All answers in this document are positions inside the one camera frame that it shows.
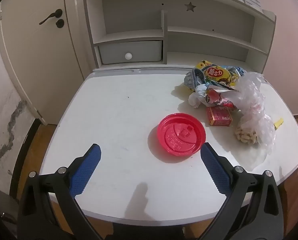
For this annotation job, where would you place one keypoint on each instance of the black door lock knob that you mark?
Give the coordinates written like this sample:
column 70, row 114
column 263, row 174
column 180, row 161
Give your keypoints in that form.
column 60, row 23

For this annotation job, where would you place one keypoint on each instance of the blue white snack wrapper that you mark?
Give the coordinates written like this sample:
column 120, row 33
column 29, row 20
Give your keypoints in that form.
column 192, row 78

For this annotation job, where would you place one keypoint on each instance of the small yellow wrapper piece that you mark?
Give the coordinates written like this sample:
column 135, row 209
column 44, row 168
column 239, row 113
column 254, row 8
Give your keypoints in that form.
column 278, row 123

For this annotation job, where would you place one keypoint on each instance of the small red cardboard box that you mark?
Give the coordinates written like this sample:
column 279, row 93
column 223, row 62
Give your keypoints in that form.
column 219, row 116

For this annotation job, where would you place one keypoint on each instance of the white desk shelf unit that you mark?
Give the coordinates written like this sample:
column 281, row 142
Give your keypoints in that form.
column 209, row 20

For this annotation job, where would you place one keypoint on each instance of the white drawer knob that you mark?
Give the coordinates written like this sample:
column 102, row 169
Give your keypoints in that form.
column 128, row 56

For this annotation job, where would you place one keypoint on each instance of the pile of beige snack puffs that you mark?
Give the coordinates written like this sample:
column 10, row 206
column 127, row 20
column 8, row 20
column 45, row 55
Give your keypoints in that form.
column 244, row 136

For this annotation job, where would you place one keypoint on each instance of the cream door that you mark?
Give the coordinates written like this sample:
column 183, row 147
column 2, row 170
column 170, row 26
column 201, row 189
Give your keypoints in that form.
column 38, row 55

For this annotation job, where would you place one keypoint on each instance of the red plastic cup lid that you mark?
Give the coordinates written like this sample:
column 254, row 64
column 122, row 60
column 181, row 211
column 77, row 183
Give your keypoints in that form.
column 181, row 135

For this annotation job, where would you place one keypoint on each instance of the yellow snack packet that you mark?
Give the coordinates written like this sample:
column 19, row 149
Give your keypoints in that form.
column 216, row 73

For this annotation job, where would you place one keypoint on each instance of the crumpled white tissue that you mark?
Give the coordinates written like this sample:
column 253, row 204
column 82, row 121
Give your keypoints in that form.
column 196, row 97

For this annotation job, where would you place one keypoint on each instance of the red white candy wrapper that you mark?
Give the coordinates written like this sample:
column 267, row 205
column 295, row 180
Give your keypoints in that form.
column 217, row 97

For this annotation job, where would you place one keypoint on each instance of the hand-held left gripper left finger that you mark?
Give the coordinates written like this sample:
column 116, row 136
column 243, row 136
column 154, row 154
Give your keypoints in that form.
column 87, row 170

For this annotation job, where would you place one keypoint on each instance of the clear plastic bag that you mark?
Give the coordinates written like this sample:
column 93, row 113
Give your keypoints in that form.
column 251, row 97

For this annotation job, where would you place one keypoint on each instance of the grey drawer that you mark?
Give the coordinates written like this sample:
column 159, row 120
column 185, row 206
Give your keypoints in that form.
column 139, row 48

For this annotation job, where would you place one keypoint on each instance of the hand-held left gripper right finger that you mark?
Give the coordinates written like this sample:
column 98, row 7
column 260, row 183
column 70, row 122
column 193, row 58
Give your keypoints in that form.
column 214, row 168

